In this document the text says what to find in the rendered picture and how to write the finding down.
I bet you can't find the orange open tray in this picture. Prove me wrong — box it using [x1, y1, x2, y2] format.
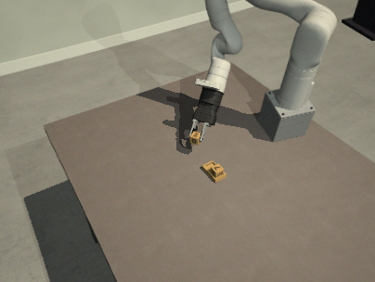
[202, 160, 226, 183]

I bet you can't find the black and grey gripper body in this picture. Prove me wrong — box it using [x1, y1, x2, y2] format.
[192, 73, 226, 125]

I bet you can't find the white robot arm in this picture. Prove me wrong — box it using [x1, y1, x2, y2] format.
[205, 0, 337, 110]

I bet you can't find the orange number cube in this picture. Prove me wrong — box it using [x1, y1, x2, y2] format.
[190, 132, 201, 146]
[211, 163, 224, 178]

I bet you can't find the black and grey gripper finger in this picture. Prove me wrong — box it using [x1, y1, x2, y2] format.
[200, 122, 212, 142]
[189, 119, 200, 138]

